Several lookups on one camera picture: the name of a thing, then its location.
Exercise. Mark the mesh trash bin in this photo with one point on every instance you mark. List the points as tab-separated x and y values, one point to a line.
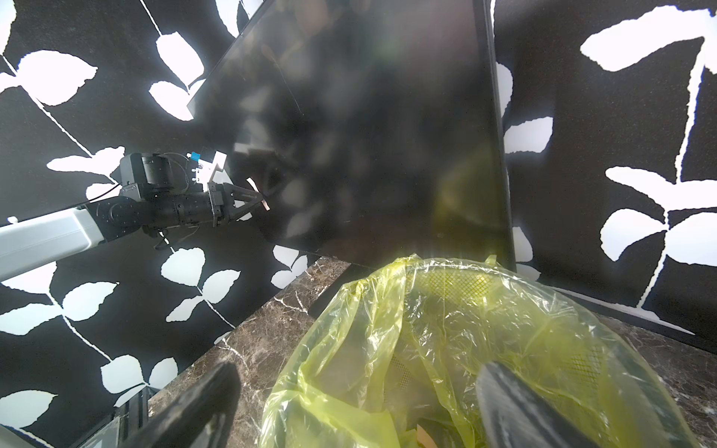
457	319

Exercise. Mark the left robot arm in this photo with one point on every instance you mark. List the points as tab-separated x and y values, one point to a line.
146	199

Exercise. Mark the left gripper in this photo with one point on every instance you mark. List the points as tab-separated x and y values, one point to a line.
229	203

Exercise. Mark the yellow plastic bin liner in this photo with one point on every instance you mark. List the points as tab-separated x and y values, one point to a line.
346	386

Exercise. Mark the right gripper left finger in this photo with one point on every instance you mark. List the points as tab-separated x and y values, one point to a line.
202	416

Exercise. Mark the sticky note middle right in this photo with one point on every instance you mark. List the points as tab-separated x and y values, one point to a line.
256	189

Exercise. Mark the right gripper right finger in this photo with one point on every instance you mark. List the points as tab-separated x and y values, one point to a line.
514	415

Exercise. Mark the black flat monitor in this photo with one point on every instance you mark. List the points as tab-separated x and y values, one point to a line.
371	128

